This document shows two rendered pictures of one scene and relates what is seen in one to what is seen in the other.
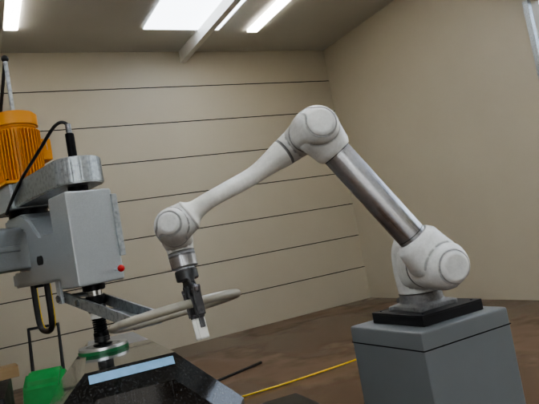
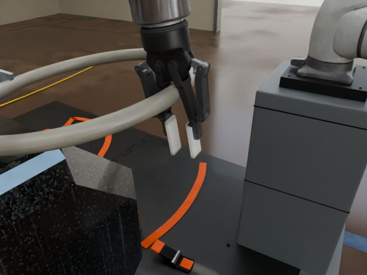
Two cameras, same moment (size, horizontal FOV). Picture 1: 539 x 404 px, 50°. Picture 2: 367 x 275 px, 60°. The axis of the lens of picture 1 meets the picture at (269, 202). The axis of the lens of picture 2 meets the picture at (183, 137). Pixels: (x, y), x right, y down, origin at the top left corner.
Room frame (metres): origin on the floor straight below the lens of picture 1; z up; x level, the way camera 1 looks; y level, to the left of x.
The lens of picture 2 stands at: (1.48, 0.57, 1.23)
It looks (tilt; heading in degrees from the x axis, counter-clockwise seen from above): 31 degrees down; 326
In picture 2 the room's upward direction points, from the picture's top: straight up
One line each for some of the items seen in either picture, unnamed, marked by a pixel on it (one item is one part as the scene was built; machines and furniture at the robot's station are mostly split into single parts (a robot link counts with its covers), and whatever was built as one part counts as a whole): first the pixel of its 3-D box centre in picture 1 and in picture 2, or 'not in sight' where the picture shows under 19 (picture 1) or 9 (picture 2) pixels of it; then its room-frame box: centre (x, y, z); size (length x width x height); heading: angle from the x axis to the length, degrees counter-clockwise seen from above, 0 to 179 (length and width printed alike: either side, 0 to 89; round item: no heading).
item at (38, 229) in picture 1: (57, 253); not in sight; (2.89, 1.10, 1.30); 0.74 x 0.23 x 0.49; 42
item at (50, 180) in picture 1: (48, 191); not in sight; (2.85, 1.09, 1.61); 0.96 x 0.25 x 0.17; 42
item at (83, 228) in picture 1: (79, 243); not in sight; (2.65, 0.90, 1.32); 0.36 x 0.22 x 0.45; 42
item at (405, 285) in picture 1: (415, 260); (341, 24); (2.10, -0.48, 1.00); 0.18 x 0.16 x 0.22; 10
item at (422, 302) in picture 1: (417, 298); (322, 63); (2.13, -0.47, 0.87); 0.22 x 0.18 x 0.06; 27
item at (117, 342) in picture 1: (103, 345); not in sight; (2.59, 0.85, 0.84); 0.21 x 0.21 x 0.01
